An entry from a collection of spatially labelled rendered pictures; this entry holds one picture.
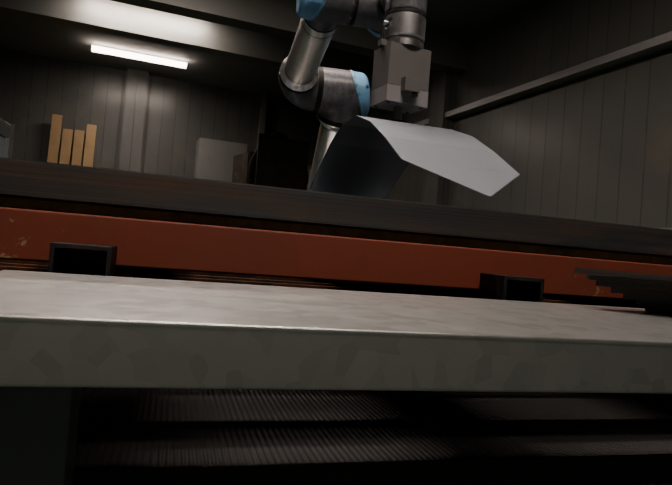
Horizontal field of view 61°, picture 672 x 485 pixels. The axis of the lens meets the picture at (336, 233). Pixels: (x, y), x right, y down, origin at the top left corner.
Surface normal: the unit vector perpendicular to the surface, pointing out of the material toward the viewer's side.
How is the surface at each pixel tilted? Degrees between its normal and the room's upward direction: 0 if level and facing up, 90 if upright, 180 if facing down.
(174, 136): 90
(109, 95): 90
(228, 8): 90
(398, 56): 90
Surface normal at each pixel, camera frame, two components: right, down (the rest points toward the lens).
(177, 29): 0.37, 0.00
